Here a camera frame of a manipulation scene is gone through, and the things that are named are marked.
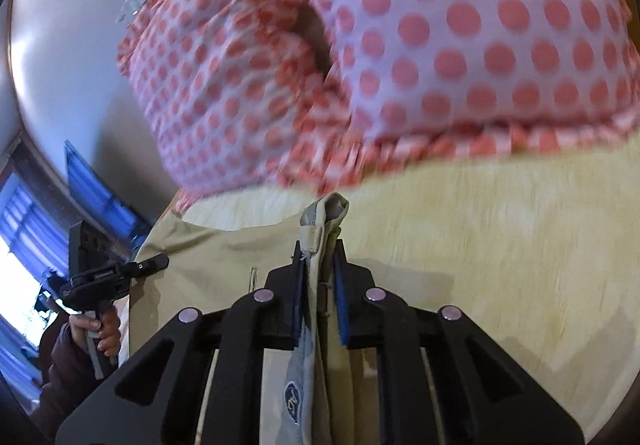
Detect large polka dot pillow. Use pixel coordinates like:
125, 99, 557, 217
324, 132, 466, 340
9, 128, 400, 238
260, 0, 640, 163

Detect person's left hand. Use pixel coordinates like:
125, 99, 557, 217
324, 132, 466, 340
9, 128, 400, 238
68, 306, 122, 359

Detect beige pants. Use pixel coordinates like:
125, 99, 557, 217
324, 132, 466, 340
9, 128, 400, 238
127, 192, 381, 445

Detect blue window curtain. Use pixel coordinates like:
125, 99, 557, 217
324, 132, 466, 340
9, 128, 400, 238
0, 140, 151, 406

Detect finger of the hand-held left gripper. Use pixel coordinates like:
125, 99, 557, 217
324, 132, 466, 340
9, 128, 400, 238
117, 254, 170, 284

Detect yellow bed sheet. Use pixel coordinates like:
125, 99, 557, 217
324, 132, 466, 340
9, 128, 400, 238
117, 145, 640, 445

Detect white wall switch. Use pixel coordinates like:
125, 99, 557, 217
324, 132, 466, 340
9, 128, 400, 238
116, 0, 151, 24

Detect small polka dot pillow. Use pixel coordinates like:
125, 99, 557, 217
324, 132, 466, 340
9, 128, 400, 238
117, 0, 376, 198

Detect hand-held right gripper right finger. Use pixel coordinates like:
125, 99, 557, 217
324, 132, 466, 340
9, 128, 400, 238
333, 252, 586, 445

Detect person's left forearm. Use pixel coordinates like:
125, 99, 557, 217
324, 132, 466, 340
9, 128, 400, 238
36, 321, 108, 441

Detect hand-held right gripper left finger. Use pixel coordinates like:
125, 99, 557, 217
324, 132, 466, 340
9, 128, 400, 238
55, 241, 307, 445

